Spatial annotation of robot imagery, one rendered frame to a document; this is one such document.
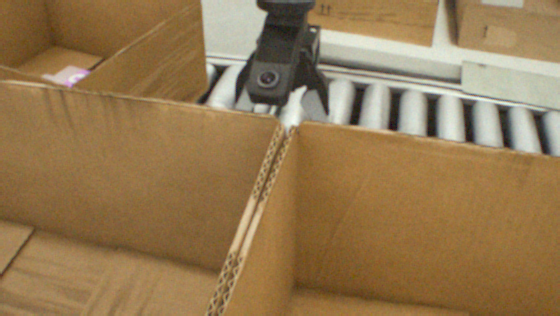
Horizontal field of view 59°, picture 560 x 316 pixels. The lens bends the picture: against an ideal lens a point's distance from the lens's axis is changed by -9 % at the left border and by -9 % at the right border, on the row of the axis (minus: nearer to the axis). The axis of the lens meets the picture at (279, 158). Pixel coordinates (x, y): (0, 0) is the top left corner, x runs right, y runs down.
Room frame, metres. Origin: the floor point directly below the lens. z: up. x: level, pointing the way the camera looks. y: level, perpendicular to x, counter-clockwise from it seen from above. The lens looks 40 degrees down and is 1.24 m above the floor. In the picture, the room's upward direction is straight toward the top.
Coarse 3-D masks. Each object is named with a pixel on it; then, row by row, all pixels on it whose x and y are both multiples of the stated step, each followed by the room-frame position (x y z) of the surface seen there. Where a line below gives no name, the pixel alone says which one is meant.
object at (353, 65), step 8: (320, 56) 0.95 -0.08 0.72; (328, 56) 0.95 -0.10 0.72; (320, 64) 0.96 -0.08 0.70; (328, 64) 0.96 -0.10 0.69; (336, 64) 0.95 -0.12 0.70; (344, 64) 0.94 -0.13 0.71; (352, 64) 0.93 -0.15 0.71; (360, 64) 0.93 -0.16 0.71; (368, 64) 0.92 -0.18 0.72; (376, 64) 0.92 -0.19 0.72; (384, 72) 0.92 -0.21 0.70; (392, 72) 0.91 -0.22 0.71; (400, 72) 0.91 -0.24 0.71; (408, 72) 0.90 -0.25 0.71; (416, 72) 0.90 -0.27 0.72; (424, 72) 0.89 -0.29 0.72; (432, 80) 0.89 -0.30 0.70; (440, 80) 0.88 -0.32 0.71; (448, 80) 0.88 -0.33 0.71; (456, 80) 0.87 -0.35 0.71
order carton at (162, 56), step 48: (0, 0) 0.87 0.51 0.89; (48, 0) 0.94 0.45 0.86; (96, 0) 0.88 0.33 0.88; (144, 0) 0.83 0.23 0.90; (192, 0) 0.78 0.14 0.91; (0, 48) 0.84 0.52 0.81; (48, 48) 0.93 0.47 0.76; (96, 48) 0.89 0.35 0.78; (144, 48) 0.64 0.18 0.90; (192, 48) 0.74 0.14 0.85; (144, 96) 0.63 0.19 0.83; (192, 96) 0.73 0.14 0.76
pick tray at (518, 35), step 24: (456, 0) 1.10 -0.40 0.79; (480, 0) 1.18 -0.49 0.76; (528, 0) 1.20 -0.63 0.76; (552, 0) 1.21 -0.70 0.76; (456, 24) 1.03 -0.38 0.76; (480, 24) 0.94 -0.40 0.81; (504, 24) 0.92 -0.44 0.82; (528, 24) 0.91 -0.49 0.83; (552, 24) 0.90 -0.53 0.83; (480, 48) 0.93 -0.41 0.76; (504, 48) 0.92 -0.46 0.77; (528, 48) 0.91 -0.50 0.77; (552, 48) 0.90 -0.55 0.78
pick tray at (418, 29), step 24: (336, 0) 1.00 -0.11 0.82; (360, 0) 0.98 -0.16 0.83; (384, 0) 0.97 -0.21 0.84; (408, 0) 0.96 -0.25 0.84; (432, 0) 1.17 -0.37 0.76; (312, 24) 1.01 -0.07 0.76; (336, 24) 1.00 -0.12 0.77; (360, 24) 0.98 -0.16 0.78; (384, 24) 0.97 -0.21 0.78; (408, 24) 0.95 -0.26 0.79; (432, 24) 0.94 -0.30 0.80
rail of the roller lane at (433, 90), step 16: (224, 64) 0.87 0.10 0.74; (240, 64) 0.87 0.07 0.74; (352, 80) 0.82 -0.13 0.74; (368, 80) 0.82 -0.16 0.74; (384, 80) 0.82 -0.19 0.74; (400, 80) 0.82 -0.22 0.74; (416, 80) 0.82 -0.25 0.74; (400, 96) 0.80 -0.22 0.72; (432, 96) 0.78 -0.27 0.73; (464, 96) 0.77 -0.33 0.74; (480, 96) 0.77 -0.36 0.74; (352, 112) 0.82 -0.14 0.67; (432, 112) 0.78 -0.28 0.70; (464, 112) 0.77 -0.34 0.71; (544, 112) 0.73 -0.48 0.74; (464, 128) 0.77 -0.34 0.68
